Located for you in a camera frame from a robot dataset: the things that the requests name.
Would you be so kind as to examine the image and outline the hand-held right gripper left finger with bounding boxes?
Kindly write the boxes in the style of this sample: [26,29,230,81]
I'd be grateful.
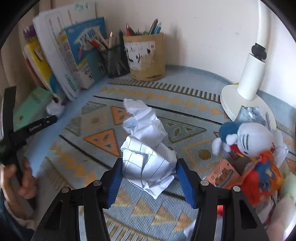
[31,158,123,241]

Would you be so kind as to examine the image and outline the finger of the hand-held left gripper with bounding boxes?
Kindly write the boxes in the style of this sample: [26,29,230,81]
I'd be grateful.
[9,115,57,142]
[2,86,17,139]

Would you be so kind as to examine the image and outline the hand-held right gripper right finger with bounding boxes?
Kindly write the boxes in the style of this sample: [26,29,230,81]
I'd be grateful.
[176,158,270,241]

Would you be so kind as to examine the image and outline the grid-lined paper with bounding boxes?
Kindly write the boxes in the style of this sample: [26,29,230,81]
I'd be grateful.
[120,136,177,200]

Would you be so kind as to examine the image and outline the red orange cloth pouch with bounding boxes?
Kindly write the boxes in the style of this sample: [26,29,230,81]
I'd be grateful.
[240,151,285,207]

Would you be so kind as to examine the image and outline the blue and white plush toy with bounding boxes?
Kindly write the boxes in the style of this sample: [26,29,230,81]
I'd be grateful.
[211,122,275,160]

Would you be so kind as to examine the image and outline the pastel pompom toy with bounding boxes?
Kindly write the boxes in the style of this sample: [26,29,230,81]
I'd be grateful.
[276,158,296,239]

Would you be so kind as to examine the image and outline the person's left forearm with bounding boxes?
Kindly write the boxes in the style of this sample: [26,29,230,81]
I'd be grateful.
[0,185,44,241]

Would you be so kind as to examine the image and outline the person's left hand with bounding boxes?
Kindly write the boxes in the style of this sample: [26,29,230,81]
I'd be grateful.
[0,156,38,200]

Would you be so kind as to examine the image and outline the pale green box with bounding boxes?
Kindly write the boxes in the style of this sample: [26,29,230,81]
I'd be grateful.
[13,87,53,132]

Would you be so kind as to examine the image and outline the small crumpled white paper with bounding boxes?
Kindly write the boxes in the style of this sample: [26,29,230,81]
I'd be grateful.
[46,97,67,116]

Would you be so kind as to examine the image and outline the patterned blue mat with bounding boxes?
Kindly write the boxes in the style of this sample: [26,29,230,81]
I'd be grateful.
[14,65,296,241]

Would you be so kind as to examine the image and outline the yellow book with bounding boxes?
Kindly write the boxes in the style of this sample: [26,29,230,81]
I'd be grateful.
[23,24,60,93]

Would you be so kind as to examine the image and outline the white workbooks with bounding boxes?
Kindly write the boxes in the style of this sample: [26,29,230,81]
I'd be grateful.
[32,2,96,100]

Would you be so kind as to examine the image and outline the crumpled blue-grey paper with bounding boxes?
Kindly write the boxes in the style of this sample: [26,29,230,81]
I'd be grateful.
[233,105,271,127]

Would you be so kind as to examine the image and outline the blue picture book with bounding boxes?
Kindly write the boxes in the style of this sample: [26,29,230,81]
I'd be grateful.
[63,17,108,90]

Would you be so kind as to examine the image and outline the black mesh pencil holder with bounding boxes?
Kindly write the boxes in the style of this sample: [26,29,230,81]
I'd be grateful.
[100,45,130,78]

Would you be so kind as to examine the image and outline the crumpled printed white paper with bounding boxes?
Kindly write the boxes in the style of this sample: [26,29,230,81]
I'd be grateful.
[270,130,289,167]

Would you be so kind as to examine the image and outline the bunch of pencils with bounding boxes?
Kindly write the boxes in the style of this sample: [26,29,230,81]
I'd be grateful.
[89,30,124,51]

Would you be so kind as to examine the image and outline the brown paper pen holder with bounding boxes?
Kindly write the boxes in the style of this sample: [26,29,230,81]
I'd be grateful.
[122,32,166,81]

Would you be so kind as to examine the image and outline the white desk lamp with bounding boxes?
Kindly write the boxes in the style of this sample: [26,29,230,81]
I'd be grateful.
[220,0,278,127]

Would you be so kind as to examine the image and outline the bunch of pens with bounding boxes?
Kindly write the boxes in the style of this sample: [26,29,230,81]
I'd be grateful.
[126,19,162,36]

